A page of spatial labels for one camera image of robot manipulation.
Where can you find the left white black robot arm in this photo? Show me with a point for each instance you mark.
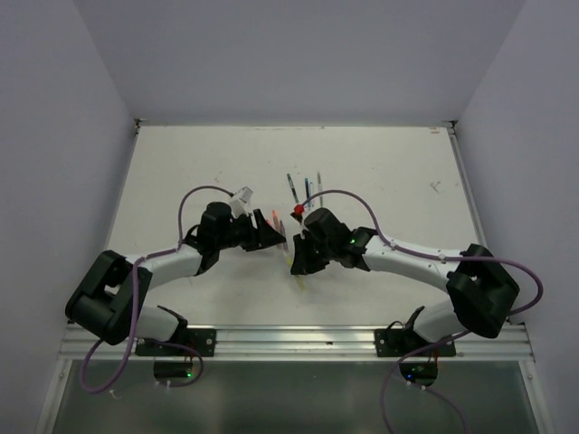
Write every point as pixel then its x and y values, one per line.
pixel 110 300

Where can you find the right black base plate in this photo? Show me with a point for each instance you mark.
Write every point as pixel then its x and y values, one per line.
pixel 396 342

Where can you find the yellow highlighter pen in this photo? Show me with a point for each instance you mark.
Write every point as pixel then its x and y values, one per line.
pixel 298 280

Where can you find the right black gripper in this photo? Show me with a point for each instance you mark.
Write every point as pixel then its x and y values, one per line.
pixel 302 263

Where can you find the aluminium right side rail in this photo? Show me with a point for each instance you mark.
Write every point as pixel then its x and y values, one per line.
pixel 472 203

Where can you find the purple highlighter pen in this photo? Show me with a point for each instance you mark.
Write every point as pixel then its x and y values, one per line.
pixel 285 244

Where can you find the aluminium front rail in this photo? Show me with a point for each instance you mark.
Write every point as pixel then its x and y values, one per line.
pixel 340 343

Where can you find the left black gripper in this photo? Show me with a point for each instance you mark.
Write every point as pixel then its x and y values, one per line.
pixel 261 236

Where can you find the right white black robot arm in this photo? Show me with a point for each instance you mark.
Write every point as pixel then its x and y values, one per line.
pixel 431 267

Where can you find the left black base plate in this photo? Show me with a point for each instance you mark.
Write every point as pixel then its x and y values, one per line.
pixel 199 341

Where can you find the thin green fineliner pen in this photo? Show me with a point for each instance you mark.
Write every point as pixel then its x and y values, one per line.
pixel 319 182

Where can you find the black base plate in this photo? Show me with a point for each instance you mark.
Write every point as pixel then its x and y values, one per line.
pixel 199 341
pixel 396 342

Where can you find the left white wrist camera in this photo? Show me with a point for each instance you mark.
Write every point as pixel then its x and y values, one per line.
pixel 240 202

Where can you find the orange highlighter pen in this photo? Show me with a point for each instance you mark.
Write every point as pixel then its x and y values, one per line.
pixel 276 221

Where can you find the blue gel pen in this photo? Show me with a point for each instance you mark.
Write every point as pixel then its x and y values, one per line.
pixel 307 184

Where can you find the aluminium rail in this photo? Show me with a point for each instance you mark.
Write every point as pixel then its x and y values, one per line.
pixel 472 203
pixel 340 343

